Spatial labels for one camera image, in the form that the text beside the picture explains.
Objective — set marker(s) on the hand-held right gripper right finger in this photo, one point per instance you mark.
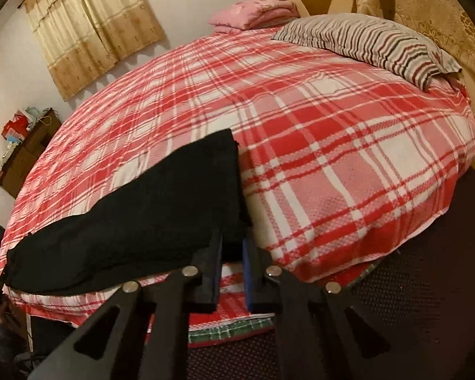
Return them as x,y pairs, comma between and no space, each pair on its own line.
248,285

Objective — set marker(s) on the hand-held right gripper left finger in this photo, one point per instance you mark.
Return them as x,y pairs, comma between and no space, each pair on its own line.
206,285

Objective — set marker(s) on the black pants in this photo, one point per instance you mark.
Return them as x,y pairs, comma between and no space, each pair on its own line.
142,213

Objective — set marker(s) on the green plaid sheet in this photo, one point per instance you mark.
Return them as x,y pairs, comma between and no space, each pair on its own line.
229,328

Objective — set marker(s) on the red plaid bed blanket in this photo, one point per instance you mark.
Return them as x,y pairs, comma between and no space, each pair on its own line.
320,146

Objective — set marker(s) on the dark dotted mattress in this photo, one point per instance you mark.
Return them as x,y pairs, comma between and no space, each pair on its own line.
419,285

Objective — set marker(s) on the brown wooden cabinet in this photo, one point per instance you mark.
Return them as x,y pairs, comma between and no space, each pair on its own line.
25,158

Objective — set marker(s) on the red paper bag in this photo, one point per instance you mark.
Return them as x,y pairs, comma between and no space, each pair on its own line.
16,126

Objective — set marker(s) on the pink folded pillow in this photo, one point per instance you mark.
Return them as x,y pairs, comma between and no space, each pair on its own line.
253,14

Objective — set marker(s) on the striped pillow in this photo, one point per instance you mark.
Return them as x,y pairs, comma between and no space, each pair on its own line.
372,43

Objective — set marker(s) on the beige window curtain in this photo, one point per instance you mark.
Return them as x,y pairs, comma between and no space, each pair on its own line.
91,27

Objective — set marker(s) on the gold floral curtain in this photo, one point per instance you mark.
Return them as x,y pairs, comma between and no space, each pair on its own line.
431,4

